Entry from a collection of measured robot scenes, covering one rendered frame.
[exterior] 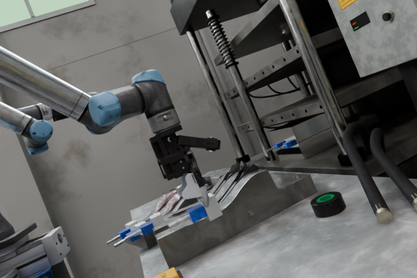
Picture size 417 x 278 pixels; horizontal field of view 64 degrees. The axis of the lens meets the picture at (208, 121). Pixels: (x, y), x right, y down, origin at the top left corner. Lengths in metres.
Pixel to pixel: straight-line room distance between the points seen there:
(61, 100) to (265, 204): 0.63
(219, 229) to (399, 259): 0.50
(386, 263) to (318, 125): 1.19
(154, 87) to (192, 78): 2.74
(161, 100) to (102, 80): 2.72
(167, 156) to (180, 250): 0.29
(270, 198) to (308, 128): 0.76
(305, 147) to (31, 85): 1.26
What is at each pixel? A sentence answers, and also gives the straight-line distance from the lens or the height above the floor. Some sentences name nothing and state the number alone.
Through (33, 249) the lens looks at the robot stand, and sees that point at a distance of 1.23.
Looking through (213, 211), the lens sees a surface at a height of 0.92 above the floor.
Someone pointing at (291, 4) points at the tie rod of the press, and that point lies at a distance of 1.34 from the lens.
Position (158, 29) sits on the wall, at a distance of 3.67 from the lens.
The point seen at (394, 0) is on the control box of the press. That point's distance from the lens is 1.17.
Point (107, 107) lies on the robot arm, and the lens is 0.77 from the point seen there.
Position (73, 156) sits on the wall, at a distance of 3.48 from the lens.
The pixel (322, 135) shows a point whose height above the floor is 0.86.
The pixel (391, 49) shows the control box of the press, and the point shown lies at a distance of 1.21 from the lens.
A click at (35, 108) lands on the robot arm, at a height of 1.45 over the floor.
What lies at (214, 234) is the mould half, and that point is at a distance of 0.99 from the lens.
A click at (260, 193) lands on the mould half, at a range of 1.02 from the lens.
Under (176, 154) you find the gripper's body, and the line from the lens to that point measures 0.81.
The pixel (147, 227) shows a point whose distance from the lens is 1.13.
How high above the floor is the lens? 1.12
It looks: 1 degrees up
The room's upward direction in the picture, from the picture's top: 22 degrees counter-clockwise
